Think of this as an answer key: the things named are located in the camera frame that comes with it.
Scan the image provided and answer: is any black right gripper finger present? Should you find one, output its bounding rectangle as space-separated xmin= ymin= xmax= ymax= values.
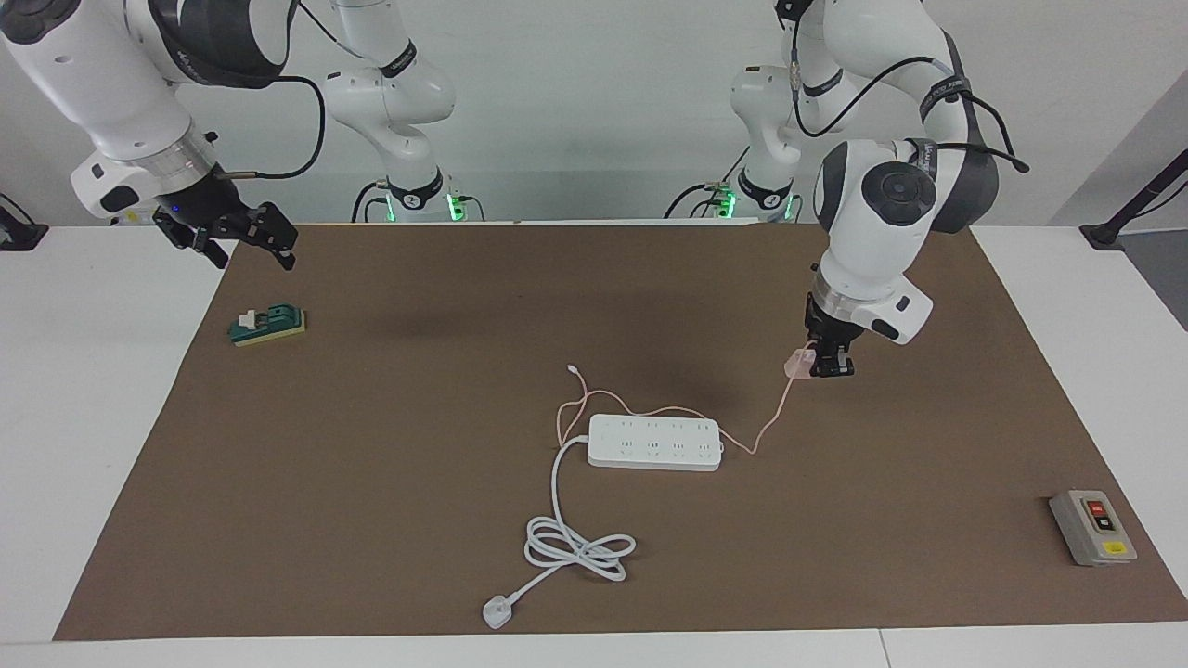
xmin=236 ymin=201 xmax=300 ymax=272
xmin=151 ymin=218 xmax=230 ymax=271

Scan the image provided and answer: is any pink charging cable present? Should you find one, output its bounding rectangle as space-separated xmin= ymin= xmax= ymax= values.
xmin=557 ymin=364 xmax=808 ymax=456

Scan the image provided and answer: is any white power strip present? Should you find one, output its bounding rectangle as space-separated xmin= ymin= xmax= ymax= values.
xmin=588 ymin=414 xmax=724 ymax=472

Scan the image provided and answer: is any black table clamp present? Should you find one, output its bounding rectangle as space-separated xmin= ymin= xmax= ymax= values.
xmin=0 ymin=193 xmax=49 ymax=251

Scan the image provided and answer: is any black stand with pole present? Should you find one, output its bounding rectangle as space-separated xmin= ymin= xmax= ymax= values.
xmin=1081 ymin=148 xmax=1188 ymax=251

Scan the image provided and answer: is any brown table mat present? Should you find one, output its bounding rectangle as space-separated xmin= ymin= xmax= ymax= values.
xmin=53 ymin=221 xmax=1188 ymax=641

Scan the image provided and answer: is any black base cable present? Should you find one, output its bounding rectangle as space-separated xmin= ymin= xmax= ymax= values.
xmin=351 ymin=179 xmax=485 ymax=224
xmin=663 ymin=144 xmax=804 ymax=222

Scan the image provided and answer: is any green knife switch block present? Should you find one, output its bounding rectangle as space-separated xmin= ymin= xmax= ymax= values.
xmin=228 ymin=304 xmax=307 ymax=349

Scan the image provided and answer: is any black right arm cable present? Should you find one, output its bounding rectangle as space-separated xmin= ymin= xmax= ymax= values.
xmin=181 ymin=0 xmax=395 ymax=179

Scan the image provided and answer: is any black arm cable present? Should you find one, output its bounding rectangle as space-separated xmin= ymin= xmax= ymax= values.
xmin=789 ymin=0 xmax=1031 ymax=177
xmin=181 ymin=0 xmax=395 ymax=179

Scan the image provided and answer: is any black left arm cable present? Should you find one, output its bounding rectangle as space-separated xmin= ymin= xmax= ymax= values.
xmin=789 ymin=0 xmax=1031 ymax=177

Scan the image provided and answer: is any white power cord with plug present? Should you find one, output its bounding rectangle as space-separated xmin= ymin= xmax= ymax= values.
xmin=483 ymin=434 xmax=638 ymax=630

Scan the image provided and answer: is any grey on-off switch box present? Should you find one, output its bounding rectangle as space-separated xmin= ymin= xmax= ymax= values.
xmin=1049 ymin=489 xmax=1138 ymax=567

